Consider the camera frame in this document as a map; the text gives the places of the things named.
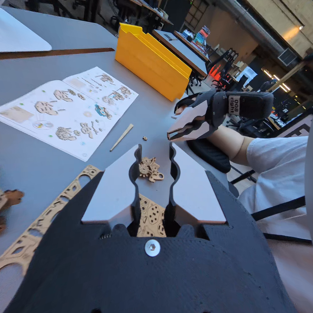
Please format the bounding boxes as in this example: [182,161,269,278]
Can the group of black office chairs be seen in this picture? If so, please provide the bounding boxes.
[188,48,245,94]

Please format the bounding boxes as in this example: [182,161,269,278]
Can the wooden puzzle parts sheet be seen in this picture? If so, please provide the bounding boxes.
[0,165,167,277]

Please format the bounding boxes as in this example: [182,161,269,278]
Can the dark wooden model part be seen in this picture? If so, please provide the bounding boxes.
[0,189,25,234]

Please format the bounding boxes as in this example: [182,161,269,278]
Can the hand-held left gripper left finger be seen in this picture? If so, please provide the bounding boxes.
[81,144,143,236]

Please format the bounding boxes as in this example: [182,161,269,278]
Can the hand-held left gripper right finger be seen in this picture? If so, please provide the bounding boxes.
[164,142,227,237]

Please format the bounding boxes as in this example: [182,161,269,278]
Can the wall vent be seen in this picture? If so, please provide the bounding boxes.
[277,48,297,66]

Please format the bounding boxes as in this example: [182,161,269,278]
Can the white instruction booklet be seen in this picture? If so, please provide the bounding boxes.
[0,67,139,162]

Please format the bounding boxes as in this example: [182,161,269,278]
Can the background table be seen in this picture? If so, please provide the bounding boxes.
[152,29,211,79]

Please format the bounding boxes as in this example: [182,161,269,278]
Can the person's white shirt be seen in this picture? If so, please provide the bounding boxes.
[238,136,313,241]

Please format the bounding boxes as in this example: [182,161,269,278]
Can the yellow plastic bin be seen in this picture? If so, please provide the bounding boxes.
[115,23,192,102]

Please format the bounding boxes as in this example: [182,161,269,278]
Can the black strap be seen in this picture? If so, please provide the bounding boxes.
[263,232,313,244]
[252,196,306,222]

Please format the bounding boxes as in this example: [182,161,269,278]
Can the colourful stacked boxes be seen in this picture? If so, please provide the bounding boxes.
[193,26,211,47]

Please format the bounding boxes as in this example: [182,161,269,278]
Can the thin wooden stick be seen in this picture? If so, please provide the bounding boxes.
[110,124,134,152]

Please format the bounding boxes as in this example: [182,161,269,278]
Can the wooden gear assembly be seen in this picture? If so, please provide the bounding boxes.
[138,157,165,183]

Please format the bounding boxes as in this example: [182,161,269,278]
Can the ventilation duct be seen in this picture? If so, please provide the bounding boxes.
[220,0,306,61]

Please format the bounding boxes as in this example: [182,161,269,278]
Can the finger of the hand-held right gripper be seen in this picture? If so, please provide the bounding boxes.
[167,100,209,140]
[169,120,211,141]

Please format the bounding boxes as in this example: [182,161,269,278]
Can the person's right forearm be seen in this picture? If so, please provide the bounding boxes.
[207,124,260,165]

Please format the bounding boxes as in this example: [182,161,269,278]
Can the black chair armrest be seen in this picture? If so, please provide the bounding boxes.
[187,138,231,174]

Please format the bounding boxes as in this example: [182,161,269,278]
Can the person's leg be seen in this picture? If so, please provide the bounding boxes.
[267,238,313,313]

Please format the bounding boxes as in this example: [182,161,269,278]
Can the grey desk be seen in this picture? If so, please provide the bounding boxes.
[0,6,119,60]
[0,48,240,279]

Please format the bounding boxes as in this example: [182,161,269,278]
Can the red glowing object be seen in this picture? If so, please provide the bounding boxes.
[208,64,222,81]

